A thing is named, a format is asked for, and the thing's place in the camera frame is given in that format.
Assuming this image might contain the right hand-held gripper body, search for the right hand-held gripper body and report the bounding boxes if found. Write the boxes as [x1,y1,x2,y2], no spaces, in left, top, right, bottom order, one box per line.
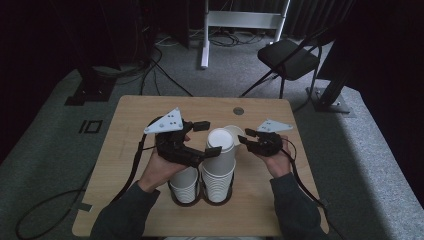
[248,119,294,158]

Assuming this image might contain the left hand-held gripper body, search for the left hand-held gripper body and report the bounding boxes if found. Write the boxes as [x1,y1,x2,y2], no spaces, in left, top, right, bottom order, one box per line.
[143,107,206,168]

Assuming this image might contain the white paper cup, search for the white paper cup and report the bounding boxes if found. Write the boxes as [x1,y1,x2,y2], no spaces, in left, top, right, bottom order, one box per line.
[222,124,247,148]
[201,127,238,178]

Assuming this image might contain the tall stack of paper cups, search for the tall stack of paper cups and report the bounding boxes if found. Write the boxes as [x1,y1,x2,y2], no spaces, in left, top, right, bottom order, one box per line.
[199,159,236,204]

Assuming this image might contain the short stack of paper cups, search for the short stack of paper cups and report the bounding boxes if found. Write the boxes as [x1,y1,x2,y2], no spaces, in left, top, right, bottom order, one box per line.
[168,165,201,205]

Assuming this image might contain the dark double cup holder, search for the dark double cup holder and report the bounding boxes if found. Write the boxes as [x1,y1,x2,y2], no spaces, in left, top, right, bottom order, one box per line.
[167,179,235,208]

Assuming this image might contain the person's right hand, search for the person's right hand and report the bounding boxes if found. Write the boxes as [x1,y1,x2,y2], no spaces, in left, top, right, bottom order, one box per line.
[257,134,293,180]

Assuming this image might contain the person's left hand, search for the person's left hand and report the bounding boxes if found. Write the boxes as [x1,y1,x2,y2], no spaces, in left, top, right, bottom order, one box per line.
[137,146,190,194]

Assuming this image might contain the black folding chair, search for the black folding chair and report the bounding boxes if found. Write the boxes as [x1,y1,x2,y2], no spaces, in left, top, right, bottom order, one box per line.
[239,29,335,100]

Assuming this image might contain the black stand with flat base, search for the black stand with flat base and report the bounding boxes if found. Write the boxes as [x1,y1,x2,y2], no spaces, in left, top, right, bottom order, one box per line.
[64,64,118,107]

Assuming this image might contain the grey tape piece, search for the grey tape piece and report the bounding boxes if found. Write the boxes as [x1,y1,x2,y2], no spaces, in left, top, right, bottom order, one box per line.
[77,201,94,213]

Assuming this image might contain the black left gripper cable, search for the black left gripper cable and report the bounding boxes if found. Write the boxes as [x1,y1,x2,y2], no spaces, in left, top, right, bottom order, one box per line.
[14,115,165,240]

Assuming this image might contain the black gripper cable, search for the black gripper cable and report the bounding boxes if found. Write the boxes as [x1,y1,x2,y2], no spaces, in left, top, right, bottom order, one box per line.
[279,136,335,234]
[14,115,165,240]

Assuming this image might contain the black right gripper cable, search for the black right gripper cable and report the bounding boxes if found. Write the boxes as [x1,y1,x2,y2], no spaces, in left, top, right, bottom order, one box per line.
[279,136,335,234]

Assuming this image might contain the bundle of floor cables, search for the bundle of floor cables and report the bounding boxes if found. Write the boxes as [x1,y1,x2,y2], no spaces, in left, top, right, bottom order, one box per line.
[113,29,268,98]

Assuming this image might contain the black post with metal base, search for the black post with metal base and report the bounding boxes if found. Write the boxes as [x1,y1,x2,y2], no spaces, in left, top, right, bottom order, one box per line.
[305,74,352,115]

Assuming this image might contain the white metal stand frame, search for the white metal stand frame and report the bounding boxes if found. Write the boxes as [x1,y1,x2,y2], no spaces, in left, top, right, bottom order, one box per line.
[199,0,292,70]

